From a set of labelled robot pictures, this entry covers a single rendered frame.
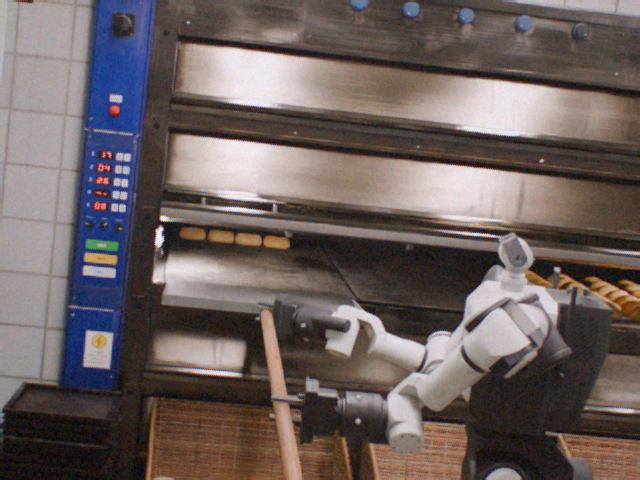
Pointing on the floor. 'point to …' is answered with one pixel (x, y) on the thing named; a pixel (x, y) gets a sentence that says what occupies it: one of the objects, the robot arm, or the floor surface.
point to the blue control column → (97, 379)
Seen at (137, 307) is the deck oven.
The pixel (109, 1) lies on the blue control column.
